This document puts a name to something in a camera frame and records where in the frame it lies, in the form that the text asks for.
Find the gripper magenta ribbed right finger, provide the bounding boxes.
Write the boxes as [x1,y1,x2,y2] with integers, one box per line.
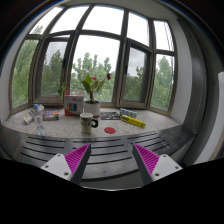
[132,143,182,185]

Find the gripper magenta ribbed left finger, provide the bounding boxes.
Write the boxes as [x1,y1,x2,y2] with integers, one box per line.
[42,143,91,184]

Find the clear plastic water bottle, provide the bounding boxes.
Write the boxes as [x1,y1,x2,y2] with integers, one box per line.
[33,104,44,135]

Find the red round coaster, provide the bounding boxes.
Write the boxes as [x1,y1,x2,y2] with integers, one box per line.
[104,127,116,134]

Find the colourful flat crayon box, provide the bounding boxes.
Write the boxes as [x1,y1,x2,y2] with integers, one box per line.
[43,110,59,121]

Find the yellow long box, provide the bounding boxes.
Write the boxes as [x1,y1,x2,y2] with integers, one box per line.
[121,115,146,128]

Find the light blue small box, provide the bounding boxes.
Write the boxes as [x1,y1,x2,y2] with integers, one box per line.
[120,108,137,118]

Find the black patterned booklet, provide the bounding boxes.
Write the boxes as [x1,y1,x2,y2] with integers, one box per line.
[100,112,120,120]

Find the white plant pot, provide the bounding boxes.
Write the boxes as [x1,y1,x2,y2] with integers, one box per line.
[84,102,100,118]

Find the red white cardboard box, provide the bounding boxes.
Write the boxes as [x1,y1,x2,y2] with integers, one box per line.
[64,95,84,116]

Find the white crumpled packet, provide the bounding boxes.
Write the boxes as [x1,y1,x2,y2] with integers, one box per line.
[23,112,34,125]

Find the green plant with red flowers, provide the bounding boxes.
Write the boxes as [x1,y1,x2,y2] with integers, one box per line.
[57,69,112,104]

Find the white patterned mug black handle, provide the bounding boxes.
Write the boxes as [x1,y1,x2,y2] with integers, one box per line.
[80,113,98,134]

